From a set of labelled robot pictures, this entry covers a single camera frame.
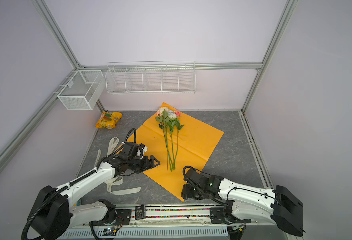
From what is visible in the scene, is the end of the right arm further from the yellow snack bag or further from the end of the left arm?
the yellow snack bag

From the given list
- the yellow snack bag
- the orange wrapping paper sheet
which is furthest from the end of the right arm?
the yellow snack bag

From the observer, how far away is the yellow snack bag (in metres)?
1.09

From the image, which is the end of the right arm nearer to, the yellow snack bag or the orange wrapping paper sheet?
→ the orange wrapping paper sheet

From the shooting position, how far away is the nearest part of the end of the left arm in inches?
24.0

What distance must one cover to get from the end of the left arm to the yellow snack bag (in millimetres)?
486
